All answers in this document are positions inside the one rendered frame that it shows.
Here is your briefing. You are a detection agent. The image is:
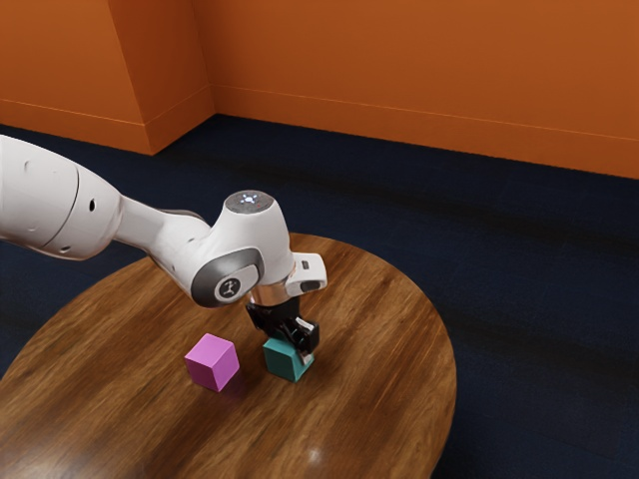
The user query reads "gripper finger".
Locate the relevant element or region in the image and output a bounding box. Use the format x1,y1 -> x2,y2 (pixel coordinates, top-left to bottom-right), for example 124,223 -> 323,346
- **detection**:
279,315 -> 320,367

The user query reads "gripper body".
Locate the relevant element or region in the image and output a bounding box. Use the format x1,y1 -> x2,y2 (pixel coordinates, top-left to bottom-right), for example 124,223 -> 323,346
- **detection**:
245,296 -> 303,337

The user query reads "teal block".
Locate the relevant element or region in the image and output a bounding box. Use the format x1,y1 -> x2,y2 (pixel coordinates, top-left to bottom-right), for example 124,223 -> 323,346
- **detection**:
262,334 -> 317,383

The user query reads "pink block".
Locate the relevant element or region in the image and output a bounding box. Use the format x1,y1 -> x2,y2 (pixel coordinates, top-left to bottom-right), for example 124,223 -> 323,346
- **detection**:
184,332 -> 239,392

